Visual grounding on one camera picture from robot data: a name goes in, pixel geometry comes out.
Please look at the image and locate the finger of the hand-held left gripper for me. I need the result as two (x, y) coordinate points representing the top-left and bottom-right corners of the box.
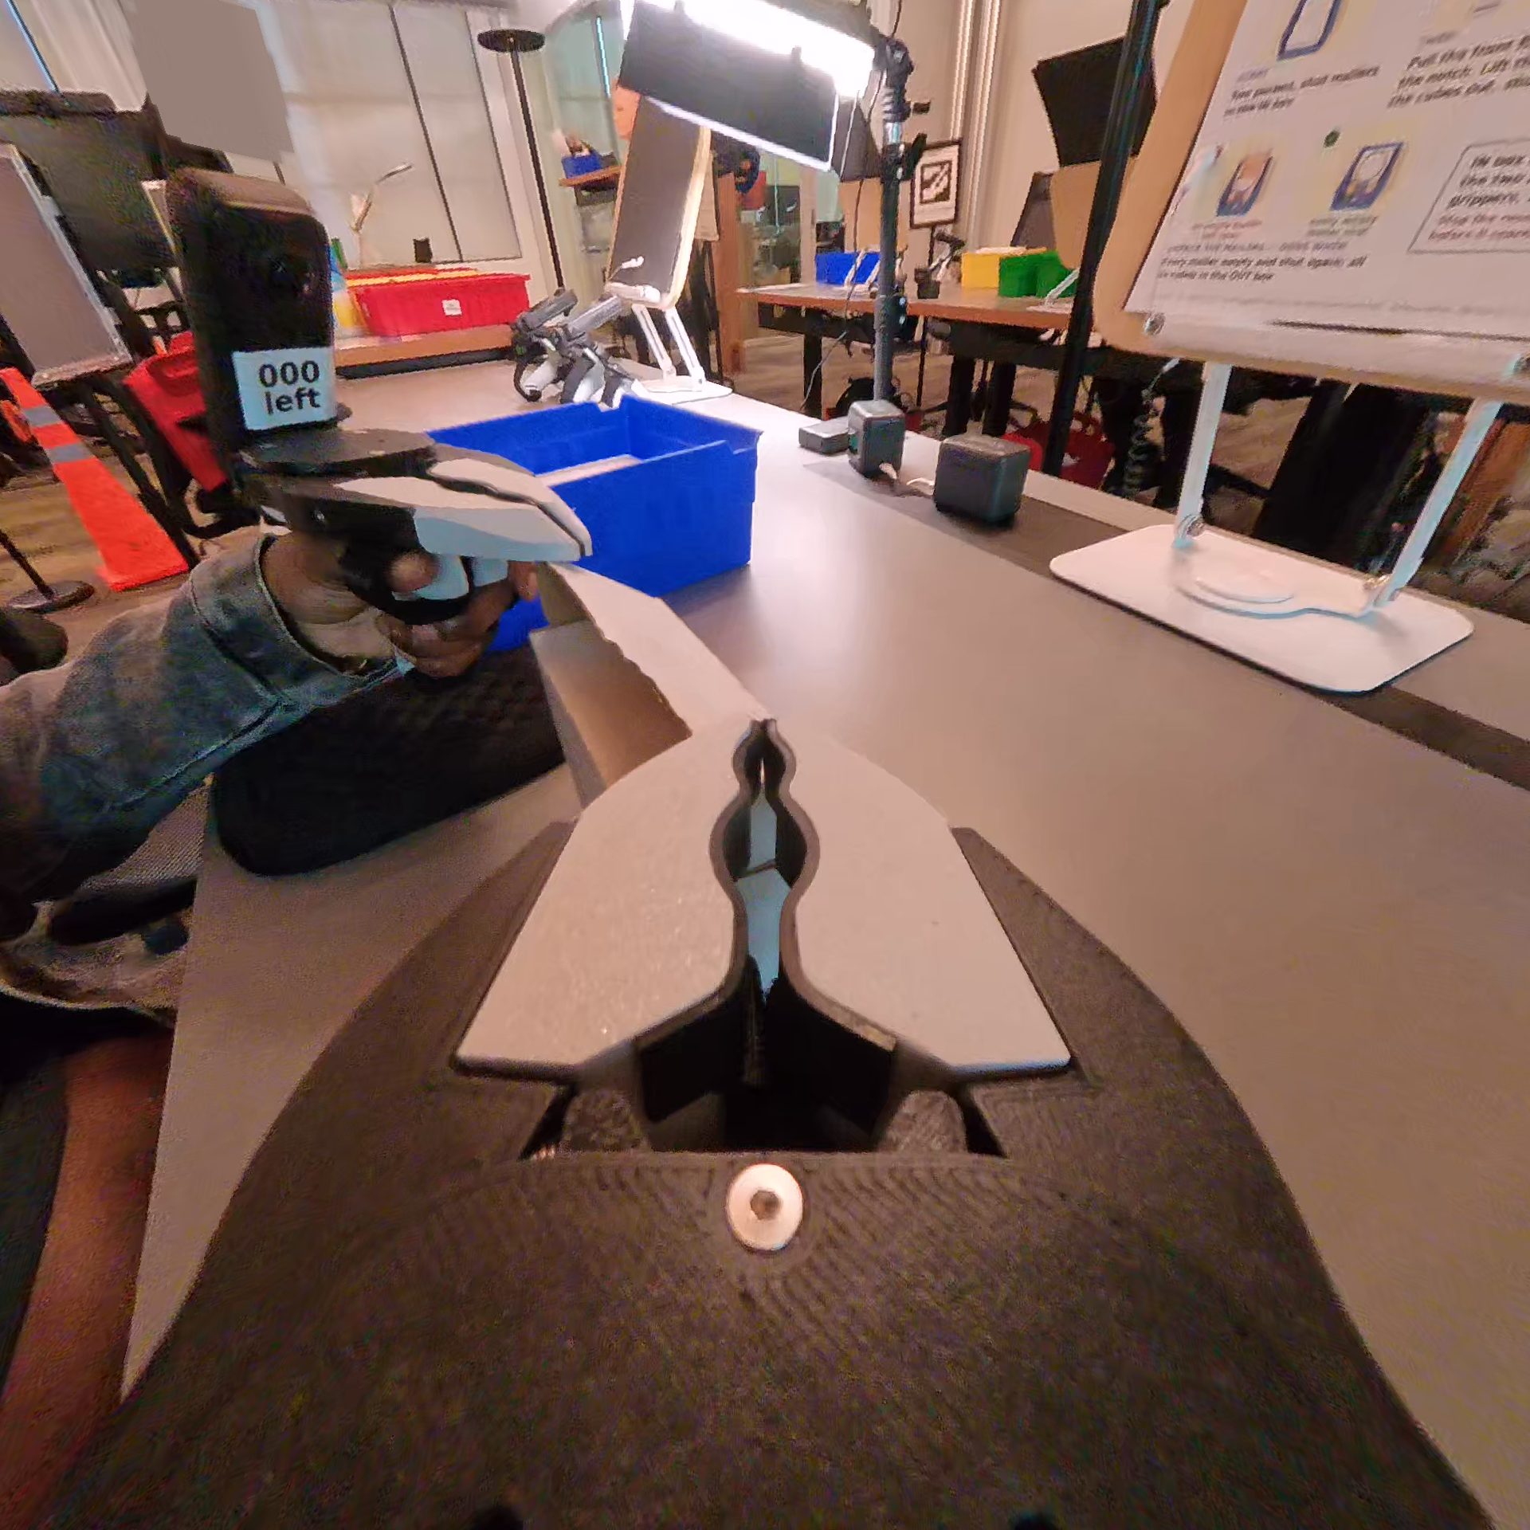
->
(427, 448), (596, 557)
(346, 477), (581, 564)

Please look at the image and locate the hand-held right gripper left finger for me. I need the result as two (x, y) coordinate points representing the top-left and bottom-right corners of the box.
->
(456, 721), (772, 1089)

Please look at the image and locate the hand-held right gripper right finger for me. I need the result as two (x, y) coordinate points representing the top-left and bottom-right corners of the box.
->
(765, 721), (1074, 1085)

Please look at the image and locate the person's left forearm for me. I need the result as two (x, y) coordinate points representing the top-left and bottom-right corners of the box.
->
(0, 539), (401, 946)

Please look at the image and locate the grey desk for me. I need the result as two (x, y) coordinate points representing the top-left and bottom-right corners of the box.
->
(125, 358), (1530, 1530)

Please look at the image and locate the person's left hand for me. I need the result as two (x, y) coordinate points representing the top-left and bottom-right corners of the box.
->
(258, 532), (543, 681)

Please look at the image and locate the red backpack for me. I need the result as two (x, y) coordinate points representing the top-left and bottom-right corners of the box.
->
(123, 332), (242, 496)

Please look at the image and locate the blue plastic bin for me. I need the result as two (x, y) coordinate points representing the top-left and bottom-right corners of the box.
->
(423, 395), (764, 652)

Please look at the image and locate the idle grey gripper tool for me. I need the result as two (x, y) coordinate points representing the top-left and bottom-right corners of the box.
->
(511, 289), (638, 409)

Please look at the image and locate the red plastic bin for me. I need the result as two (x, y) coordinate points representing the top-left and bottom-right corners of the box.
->
(346, 268), (534, 340)

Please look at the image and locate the white tablet stand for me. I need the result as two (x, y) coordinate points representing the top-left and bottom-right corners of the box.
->
(604, 285), (733, 404)

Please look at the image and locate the black monitor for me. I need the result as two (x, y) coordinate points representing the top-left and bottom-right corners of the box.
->
(0, 93), (233, 279)

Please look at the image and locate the grey display panel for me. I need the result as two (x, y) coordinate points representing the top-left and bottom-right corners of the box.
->
(0, 143), (137, 387)

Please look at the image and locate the orange traffic cone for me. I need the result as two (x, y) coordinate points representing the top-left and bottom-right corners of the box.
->
(0, 369), (193, 595)

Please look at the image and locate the grey tablet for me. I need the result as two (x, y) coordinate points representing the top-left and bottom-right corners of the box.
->
(604, 96), (714, 309)

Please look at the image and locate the dark grey cube charger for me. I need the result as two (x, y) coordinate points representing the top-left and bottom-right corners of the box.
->
(848, 400), (907, 481)
(935, 434), (1034, 529)

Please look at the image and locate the wooden table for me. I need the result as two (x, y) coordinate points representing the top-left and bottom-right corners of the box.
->
(735, 280), (1077, 402)

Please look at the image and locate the black light stand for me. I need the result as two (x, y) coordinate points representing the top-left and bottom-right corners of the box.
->
(867, 37), (932, 410)

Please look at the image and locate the LED light panel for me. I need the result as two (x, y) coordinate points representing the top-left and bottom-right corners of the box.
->
(614, 0), (883, 172)

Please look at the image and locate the white board stand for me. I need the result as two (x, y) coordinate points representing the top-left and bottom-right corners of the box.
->
(1050, 360), (1512, 696)

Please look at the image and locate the framed marker poster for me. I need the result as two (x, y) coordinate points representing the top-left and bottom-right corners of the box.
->
(910, 138), (962, 229)

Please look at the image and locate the black pole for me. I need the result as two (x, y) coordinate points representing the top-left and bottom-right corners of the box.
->
(1040, 0), (1169, 481)

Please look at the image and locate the person's leg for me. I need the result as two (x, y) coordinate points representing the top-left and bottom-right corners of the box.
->
(0, 1034), (177, 1425)

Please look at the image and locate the black softbox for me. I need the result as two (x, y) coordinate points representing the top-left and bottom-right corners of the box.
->
(1034, 37), (1160, 170)

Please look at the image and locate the instruction sheet on white stand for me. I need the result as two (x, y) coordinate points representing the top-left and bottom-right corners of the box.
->
(1090, 0), (1530, 406)

